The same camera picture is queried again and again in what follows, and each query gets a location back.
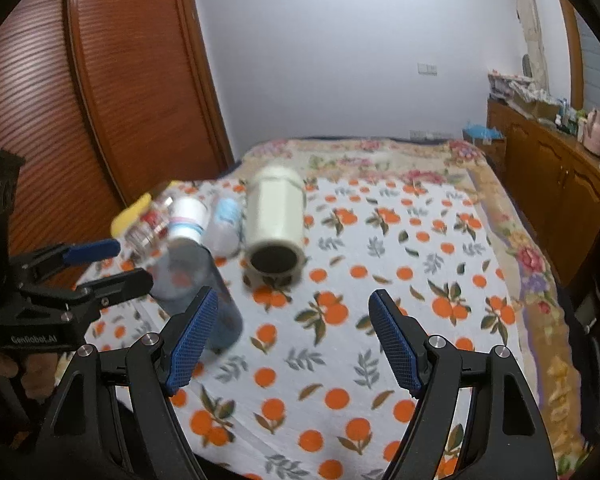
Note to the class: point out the clear bottle blue label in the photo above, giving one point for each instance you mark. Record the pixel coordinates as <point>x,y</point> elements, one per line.
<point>222,225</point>

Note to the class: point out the wooden window frame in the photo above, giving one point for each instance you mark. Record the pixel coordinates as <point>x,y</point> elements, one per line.
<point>572,60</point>

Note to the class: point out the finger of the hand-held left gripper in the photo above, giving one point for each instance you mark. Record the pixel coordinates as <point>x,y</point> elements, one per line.
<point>92,251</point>
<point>120,284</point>

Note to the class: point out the wooden sideboard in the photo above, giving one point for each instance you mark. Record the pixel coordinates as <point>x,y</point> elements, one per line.
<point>545,175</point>

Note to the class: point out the pink kettle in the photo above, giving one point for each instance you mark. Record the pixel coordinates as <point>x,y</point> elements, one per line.
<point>594,132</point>

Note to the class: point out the cardboard box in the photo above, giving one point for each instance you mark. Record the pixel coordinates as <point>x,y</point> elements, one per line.
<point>542,110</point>

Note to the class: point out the white bottle pink blue label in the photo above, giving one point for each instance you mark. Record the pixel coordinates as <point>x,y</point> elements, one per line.
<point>187,215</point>

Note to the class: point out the floral blanket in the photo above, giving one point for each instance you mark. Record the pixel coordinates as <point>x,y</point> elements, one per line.
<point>530,260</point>

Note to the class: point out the orange fruit print blanket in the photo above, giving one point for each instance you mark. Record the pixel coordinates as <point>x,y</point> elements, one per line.
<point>380,250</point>

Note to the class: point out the white wall switch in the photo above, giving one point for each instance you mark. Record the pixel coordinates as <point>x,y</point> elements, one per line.
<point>427,69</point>

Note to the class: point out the glass jar yellow lid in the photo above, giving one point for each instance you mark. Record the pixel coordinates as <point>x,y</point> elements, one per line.
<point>142,230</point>

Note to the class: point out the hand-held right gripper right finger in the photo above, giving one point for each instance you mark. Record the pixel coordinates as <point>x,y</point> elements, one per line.
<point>395,347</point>

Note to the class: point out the wooden wardrobe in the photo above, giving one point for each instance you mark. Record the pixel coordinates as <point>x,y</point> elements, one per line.
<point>130,85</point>

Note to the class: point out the white wall socket strip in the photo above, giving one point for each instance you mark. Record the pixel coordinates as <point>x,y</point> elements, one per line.
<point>430,135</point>

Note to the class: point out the grey transparent bottle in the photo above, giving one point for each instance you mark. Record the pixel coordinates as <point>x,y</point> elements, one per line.
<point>190,265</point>

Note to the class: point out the white wrapped pipe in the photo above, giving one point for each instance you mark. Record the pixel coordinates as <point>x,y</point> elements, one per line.
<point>532,35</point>

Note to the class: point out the pile of patterned packets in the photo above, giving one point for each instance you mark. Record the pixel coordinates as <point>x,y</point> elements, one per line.
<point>510,85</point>

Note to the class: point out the white cup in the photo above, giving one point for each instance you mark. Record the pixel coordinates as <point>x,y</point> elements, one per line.
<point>275,215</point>

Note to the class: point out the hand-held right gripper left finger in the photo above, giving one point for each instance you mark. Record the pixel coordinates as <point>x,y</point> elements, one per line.
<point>190,347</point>

